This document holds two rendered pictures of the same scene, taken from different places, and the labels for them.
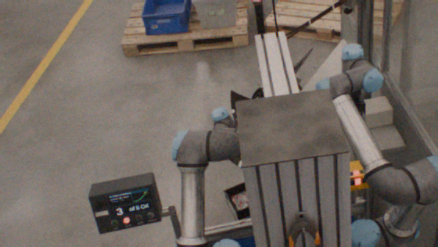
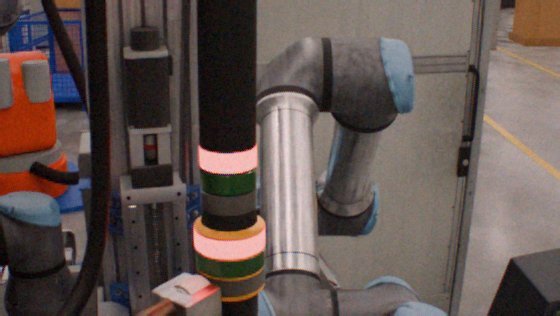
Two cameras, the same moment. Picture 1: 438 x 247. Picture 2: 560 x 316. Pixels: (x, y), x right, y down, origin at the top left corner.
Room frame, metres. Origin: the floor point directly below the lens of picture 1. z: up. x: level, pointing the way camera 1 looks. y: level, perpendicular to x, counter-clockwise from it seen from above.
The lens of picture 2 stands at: (2.50, -0.08, 1.74)
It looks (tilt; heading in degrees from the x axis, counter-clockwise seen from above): 19 degrees down; 166
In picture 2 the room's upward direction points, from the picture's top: 1 degrees clockwise
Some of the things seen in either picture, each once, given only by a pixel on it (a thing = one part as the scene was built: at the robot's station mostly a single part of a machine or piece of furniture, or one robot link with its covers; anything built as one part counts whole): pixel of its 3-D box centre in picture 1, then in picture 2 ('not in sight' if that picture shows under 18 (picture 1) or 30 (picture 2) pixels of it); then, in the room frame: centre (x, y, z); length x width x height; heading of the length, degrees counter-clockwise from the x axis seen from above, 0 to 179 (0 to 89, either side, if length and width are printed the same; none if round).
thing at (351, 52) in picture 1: (352, 61); not in sight; (1.64, -0.32, 1.78); 0.09 x 0.08 x 0.11; 18
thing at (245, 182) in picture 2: not in sight; (228, 175); (2.15, -0.02, 1.60); 0.03 x 0.03 x 0.01
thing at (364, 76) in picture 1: (362, 77); not in sight; (1.55, -0.34, 1.78); 0.11 x 0.11 x 0.08; 18
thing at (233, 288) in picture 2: not in sight; (230, 271); (2.15, -0.02, 1.54); 0.04 x 0.04 x 0.01
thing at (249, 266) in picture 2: not in sight; (229, 253); (2.15, -0.02, 1.55); 0.04 x 0.04 x 0.01
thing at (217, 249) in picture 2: not in sight; (229, 234); (2.15, -0.02, 1.57); 0.04 x 0.04 x 0.01
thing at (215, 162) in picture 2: not in sight; (228, 154); (2.15, -0.02, 1.62); 0.03 x 0.03 x 0.01
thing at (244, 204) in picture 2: not in sight; (228, 195); (2.15, -0.02, 1.59); 0.03 x 0.03 x 0.01
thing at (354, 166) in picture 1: (351, 177); not in sight; (1.82, -0.35, 1.02); 0.16 x 0.10 x 0.11; 95
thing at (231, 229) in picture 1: (271, 223); not in sight; (1.78, 0.04, 0.82); 0.90 x 0.04 x 0.08; 95
